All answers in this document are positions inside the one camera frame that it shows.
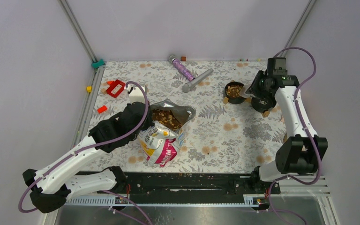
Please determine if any teal corner clip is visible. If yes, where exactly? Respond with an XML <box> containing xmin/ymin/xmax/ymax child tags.
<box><xmin>91</xmin><ymin>59</ymin><xmax>105</xmax><ymax>69</ymax></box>

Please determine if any small yellow cube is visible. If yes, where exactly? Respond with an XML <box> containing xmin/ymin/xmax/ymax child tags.
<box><xmin>86</xmin><ymin>86</ymin><xmax>92</xmax><ymax>93</ymax></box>

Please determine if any purple glitter microphone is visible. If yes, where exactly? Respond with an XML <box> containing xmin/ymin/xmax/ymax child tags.
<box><xmin>168</xmin><ymin>55</ymin><xmax>195</xmax><ymax>81</ymax></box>

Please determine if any floral table mat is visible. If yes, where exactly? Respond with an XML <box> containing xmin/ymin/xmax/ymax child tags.
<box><xmin>85</xmin><ymin>60</ymin><xmax>286</xmax><ymax>173</ymax></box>

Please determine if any right black pet bowl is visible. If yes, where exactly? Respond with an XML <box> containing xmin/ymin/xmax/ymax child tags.
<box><xmin>251</xmin><ymin>97</ymin><xmax>277</xmax><ymax>118</ymax></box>

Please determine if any cat food bag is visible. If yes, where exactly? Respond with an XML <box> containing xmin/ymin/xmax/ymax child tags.
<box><xmin>137</xmin><ymin>99</ymin><xmax>196</xmax><ymax>167</ymax></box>

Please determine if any clear plastic scoop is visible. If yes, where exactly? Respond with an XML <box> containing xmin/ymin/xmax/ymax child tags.
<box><xmin>239</xmin><ymin>86</ymin><xmax>252</xmax><ymax>98</ymax></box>

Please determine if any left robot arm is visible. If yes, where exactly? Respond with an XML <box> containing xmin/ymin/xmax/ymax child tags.
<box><xmin>18</xmin><ymin>102</ymin><xmax>154</xmax><ymax>213</ymax></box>

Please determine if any red toy block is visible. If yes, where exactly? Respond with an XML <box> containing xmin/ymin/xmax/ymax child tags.
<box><xmin>106</xmin><ymin>79</ymin><xmax>126</xmax><ymax>98</ymax></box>

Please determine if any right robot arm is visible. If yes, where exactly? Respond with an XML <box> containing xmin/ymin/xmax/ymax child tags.
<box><xmin>245</xmin><ymin>57</ymin><xmax>328</xmax><ymax>193</ymax></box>

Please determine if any left black pet bowl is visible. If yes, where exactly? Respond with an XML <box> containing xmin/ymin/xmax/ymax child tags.
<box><xmin>223</xmin><ymin>81</ymin><xmax>247</xmax><ymax>105</ymax></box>

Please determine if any grey microphone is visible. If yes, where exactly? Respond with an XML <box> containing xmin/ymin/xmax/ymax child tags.
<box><xmin>181</xmin><ymin>68</ymin><xmax>214</xmax><ymax>93</ymax></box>

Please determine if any pet food kibble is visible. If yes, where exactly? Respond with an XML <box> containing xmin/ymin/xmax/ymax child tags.
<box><xmin>152</xmin><ymin>109</ymin><xmax>182</xmax><ymax>131</ymax></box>

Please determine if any black pet bowl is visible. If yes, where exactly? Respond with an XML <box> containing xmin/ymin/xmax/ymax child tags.
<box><xmin>251</xmin><ymin>97</ymin><xmax>277</xmax><ymax>118</ymax></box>
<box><xmin>223</xmin><ymin>81</ymin><xmax>247</xmax><ymax>105</ymax></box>

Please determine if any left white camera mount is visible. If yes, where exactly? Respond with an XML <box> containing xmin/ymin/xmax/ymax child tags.
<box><xmin>125</xmin><ymin>85</ymin><xmax>146</xmax><ymax>104</ymax></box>

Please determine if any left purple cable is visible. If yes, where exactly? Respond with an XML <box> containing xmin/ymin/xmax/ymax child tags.
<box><xmin>18</xmin><ymin>81</ymin><xmax>153</xmax><ymax>225</ymax></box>

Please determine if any small orange block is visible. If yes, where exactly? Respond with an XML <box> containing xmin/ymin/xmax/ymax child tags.
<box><xmin>97</xmin><ymin>105</ymin><xmax>108</xmax><ymax>114</ymax></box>

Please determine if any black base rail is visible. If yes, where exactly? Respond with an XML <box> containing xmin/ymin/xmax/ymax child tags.
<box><xmin>111</xmin><ymin>172</ymin><xmax>281</xmax><ymax>204</ymax></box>

